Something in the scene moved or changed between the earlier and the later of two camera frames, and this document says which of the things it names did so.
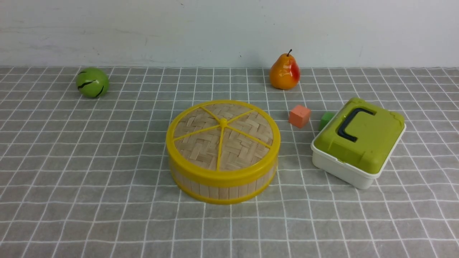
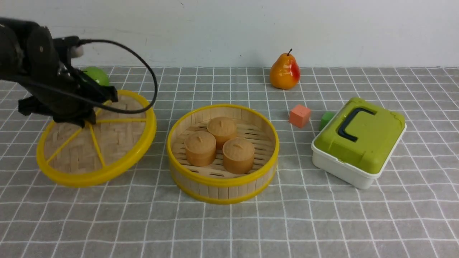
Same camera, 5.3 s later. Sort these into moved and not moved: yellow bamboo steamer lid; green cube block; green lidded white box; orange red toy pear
Moved: yellow bamboo steamer lid
Not moved: green cube block; orange red toy pear; green lidded white box
